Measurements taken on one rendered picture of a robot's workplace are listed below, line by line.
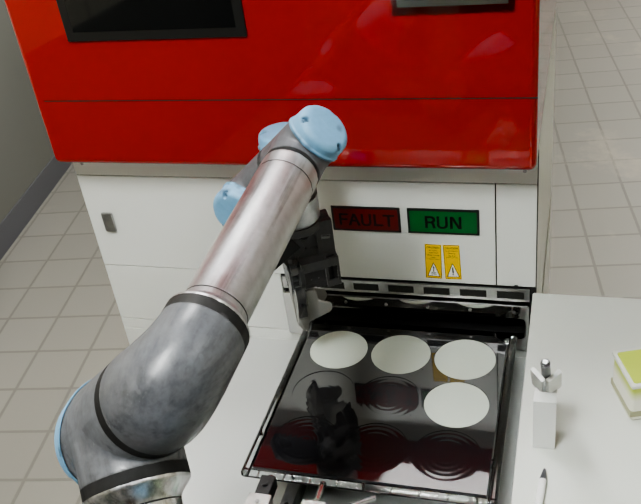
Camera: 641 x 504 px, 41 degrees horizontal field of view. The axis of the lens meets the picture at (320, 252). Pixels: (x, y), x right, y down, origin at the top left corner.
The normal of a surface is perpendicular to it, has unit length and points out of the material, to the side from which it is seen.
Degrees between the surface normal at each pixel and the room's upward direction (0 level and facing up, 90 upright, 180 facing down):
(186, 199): 90
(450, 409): 0
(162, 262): 90
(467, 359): 0
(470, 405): 0
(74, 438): 65
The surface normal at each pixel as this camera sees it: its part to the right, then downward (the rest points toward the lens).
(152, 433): 0.08, 0.48
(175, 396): 0.27, 0.11
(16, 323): -0.12, -0.83
